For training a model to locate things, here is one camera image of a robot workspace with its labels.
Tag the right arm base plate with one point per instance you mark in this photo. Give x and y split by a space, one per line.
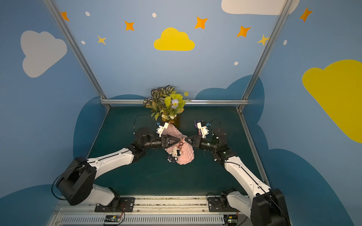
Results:
225 204

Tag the diagonal aluminium post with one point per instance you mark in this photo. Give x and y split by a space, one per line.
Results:
278 26
61 23

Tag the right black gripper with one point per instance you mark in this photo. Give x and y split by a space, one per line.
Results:
196 141

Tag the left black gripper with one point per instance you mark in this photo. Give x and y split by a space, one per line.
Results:
164 141

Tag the right controller board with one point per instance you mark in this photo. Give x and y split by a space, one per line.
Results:
230 220

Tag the right diagonal aluminium post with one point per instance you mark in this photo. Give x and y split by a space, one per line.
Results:
278 26

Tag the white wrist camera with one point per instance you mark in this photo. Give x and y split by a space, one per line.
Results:
161 127
203 129

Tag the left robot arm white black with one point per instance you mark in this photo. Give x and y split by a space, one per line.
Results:
76 183

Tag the left diagonal aluminium post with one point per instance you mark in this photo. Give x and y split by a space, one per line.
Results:
61 23

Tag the back horizontal aluminium bar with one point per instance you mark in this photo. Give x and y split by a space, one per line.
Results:
191 102

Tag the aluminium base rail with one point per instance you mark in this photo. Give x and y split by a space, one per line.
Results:
148 210

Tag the amber glass vase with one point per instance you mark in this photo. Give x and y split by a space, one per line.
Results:
174 121

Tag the controller board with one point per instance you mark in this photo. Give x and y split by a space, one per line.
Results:
230 220
112 219

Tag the left controller board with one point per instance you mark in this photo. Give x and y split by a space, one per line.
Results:
112 219

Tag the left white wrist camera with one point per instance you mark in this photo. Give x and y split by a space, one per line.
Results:
161 127

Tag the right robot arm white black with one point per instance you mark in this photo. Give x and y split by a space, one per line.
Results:
263 206

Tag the artificial plant bouquet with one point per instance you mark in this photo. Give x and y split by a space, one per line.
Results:
166 101

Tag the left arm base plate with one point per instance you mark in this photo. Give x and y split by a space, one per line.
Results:
119 204

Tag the pink puffy bag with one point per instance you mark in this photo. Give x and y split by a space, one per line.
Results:
187 150

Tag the small doll keychain decoration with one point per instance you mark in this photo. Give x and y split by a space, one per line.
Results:
175 154

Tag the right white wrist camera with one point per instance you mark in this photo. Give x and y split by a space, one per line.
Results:
203 129

